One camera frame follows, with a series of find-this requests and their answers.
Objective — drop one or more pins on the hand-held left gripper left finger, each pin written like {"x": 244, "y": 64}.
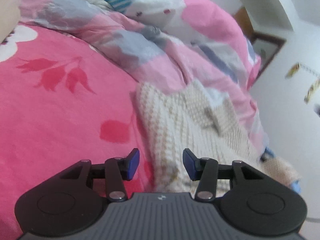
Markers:
{"x": 133, "y": 165}

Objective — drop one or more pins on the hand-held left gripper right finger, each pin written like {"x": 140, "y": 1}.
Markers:
{"x": 188, "y": 165}

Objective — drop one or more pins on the beige white houndstooth jacket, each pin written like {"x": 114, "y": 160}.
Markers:
{"x": 175, "y": 130}

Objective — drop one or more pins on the pink floral bed sheet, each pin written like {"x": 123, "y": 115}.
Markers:
{"x": 62, "y": 117}

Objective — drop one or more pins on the blue folded garment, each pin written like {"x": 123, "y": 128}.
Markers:
{"x": 297, "y": 187}

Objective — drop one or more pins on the pink patterned quilt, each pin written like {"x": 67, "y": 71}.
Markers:
{"x": 200, "y": 30}

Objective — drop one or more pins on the yellow wall decoration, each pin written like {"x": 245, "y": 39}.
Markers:
{"x": 293, "y": 70}
{"x": 312, "y": 90}

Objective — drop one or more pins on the dark wooden door frame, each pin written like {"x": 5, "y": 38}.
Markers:
{"x": 272, "y": 38}

